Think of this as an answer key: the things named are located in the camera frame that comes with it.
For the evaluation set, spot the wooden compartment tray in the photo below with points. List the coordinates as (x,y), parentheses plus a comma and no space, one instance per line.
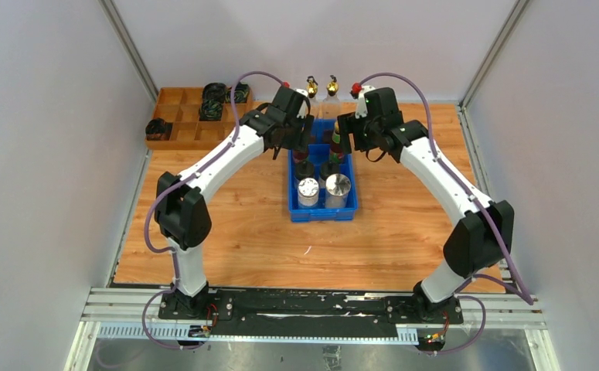
(180,108)

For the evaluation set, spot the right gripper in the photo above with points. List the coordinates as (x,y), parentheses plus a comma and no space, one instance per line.
(349,124)

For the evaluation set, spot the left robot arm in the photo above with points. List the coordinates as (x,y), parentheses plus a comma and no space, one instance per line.
(181,205)

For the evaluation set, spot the blue plastic divided bin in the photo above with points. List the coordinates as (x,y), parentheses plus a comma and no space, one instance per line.
(318,153)

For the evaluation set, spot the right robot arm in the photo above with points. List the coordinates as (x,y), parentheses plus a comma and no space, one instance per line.
(482,231)

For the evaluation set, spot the black cap shaker jar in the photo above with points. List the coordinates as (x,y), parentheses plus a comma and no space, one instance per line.
(328,168)

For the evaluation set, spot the black roll left compartment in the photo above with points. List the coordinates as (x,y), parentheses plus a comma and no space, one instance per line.
(158,129)

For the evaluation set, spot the tall oil bottle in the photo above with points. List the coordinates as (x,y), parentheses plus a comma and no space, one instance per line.
(312,90)
(331,105)

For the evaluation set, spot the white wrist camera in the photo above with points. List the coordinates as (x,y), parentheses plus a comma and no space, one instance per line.
(303,92)
(359,91)

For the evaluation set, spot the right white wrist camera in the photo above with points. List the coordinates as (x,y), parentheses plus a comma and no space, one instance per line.
(359,91)

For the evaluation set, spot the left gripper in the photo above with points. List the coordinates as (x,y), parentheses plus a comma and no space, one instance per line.
(301,140)

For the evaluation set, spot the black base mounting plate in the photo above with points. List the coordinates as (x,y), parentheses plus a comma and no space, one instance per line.
(308,314)

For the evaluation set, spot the silver lid spice jar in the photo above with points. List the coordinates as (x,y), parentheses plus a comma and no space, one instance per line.
(337,189)

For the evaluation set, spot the yellow cap sauce bottle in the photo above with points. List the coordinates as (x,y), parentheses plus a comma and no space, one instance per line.
(336,154)
(299,156)

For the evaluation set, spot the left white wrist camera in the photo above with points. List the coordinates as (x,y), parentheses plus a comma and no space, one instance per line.
(303,92)

